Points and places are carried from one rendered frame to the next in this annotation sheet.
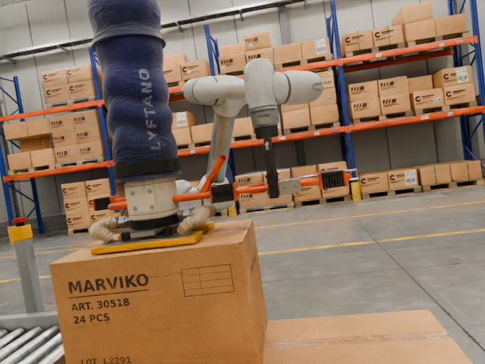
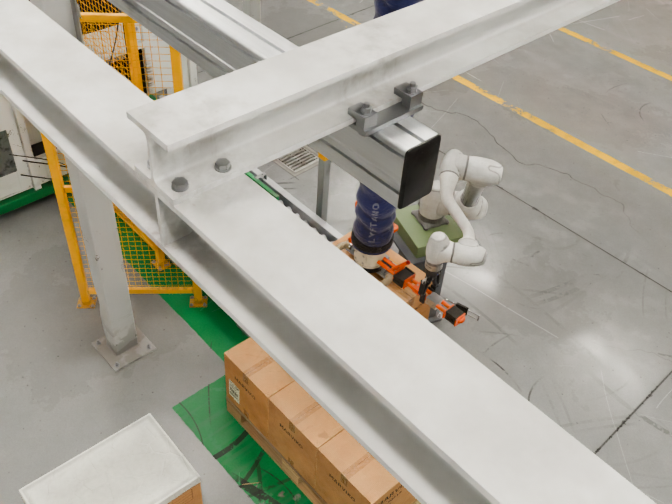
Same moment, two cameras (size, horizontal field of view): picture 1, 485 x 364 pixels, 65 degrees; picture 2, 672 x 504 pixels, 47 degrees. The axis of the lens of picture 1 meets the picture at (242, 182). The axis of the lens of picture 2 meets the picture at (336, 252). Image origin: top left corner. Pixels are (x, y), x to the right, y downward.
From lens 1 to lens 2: 330 cm
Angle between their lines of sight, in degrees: 51
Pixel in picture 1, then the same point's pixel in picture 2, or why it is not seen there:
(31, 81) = not seen: outside the picture
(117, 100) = (359, 209)
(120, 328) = not seen: hidden behind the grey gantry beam
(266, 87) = (433, 256)
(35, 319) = (315, 222)
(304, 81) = (463, 261)
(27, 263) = (323, 176)
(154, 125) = (374, 230)
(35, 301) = (323, 199)
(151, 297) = not seen: hidden behind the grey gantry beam
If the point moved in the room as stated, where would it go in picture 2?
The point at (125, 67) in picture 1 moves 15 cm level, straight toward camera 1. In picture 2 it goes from (366, 199) to (354, 216)
